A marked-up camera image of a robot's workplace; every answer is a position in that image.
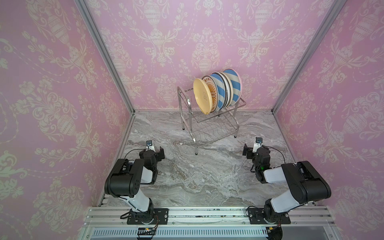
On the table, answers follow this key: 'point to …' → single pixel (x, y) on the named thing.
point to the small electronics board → (146, 231)
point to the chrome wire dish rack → (206, 128)
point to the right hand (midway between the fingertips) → (254, 144)
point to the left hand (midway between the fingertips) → (153, 148)
